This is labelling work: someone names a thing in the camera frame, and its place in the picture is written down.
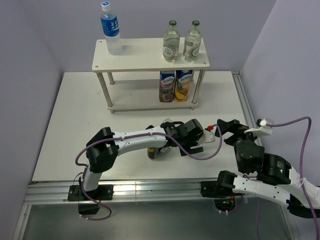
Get clear glass bottle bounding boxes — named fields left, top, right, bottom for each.
left=162, top=20, right=180, bottom=62
left=183, top=20, right=202, bottom=62

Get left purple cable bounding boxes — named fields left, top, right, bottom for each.
left=74, top=123, right=223, bottom=221

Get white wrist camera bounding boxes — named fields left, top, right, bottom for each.
left=244, top=117, right=274, bottom=138
left=197, top=125, right=215, bottom=146

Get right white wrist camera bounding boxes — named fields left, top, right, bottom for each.
left=244, top=117, right=274, bottom=138

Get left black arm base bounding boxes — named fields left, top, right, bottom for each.
left=67, top=184, right=113, bottom=215

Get aluminium front rail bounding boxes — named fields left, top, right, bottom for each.
left=23, top=175, right=287, bottom=205

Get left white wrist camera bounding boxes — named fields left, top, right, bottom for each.
left=197, top=125, right=215, bottom=146

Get aluminium right rail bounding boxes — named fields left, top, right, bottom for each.
left=231, top=70, right=264, bottom=151

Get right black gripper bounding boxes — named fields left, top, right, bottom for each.
left=213, top=118, right=262, bottom=147

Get yellow pineapple juice carton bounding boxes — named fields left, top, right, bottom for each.
left=174, top=70, right=194, bottom=102

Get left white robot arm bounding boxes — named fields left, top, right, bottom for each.
left=79, top=118, right=205, bottom=200

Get purple grape juice carton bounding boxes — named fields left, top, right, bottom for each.
left=159, top=70, right=176, bottom=103

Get blue-label water bottle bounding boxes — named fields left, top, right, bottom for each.
left=100, top=1, right=123, bottom=56
left=160, top=118, right=175, bottom=129

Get black yellow can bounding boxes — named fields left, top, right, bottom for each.
left=147, top=147, right=160, bottom=160
left=159, top=146, right=170, bottom=154

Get aluminium rail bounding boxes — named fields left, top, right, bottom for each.
left=231, top=70, right=264, bottom=151
left=23, top=175, right=287, bottom=205

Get white two-tier shelf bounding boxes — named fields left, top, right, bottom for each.
left=92, top=38, right=210, bottom=114

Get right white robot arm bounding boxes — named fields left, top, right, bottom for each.
left=215, top=118, right=320, bottom=220

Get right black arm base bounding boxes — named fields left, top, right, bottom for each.
left=200, top=180, right=245, bottom=216

